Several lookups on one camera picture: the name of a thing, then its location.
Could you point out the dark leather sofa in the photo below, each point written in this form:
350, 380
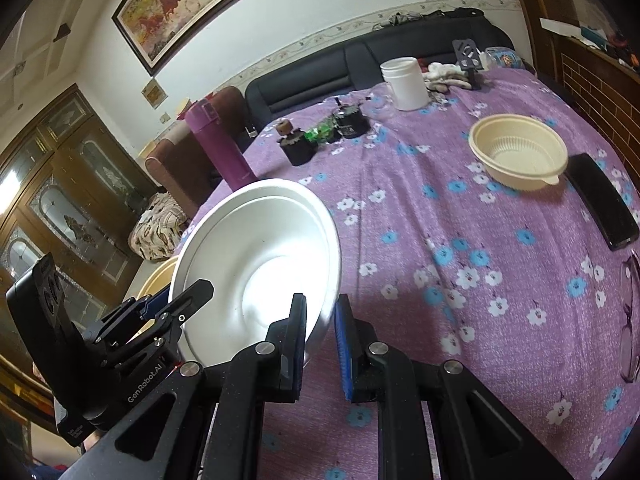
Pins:
310, 80

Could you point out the small framed picture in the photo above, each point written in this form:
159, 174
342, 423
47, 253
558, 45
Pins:
153, 93

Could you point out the eyeglasses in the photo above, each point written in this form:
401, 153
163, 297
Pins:
625, 355

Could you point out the dark jar with wooden stopper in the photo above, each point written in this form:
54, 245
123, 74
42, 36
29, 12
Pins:
296, 147

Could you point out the large framed painting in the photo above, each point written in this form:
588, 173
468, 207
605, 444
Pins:
200, 5

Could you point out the white gloves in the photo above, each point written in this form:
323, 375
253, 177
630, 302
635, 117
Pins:
447, 77

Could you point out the white plastic jar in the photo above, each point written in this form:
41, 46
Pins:
405, 82

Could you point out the purple floral tablecloth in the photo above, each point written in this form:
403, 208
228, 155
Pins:
425, 210

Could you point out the wooden glass-door cabinet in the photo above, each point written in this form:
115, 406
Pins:
60, 185

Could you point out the white foam bowl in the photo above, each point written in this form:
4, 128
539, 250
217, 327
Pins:
260, 250

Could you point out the large off-white paper bowl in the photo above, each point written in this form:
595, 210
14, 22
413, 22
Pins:
150, 275

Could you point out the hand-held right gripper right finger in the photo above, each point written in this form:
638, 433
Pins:
345, 350

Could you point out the cream plastic bowl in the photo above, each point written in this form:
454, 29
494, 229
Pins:
517, 152

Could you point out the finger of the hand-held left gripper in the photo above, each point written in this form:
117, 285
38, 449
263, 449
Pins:
145, 306
192, 296

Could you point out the purple thermos bottle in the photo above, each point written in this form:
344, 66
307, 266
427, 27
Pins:
220, 150

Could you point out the brown chair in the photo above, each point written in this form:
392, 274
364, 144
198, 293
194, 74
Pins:
185, 165

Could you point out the green wrapped candies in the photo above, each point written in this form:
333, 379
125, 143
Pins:
322, 132

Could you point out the patterned beige cloth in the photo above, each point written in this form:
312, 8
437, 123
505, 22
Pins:
155, 225

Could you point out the black phone stand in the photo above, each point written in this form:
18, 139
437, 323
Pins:
467, 55

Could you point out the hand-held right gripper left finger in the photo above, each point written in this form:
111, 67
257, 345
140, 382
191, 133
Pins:
300, 345

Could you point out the clear glass cup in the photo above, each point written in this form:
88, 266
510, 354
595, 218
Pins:
381, 104

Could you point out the wooden brick-pattern counter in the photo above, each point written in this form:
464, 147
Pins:
585, 75

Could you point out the dark jar with black lid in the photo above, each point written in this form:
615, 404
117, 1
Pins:
352, 122

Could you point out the colourful printed packet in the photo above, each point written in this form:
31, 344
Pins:
502, 57

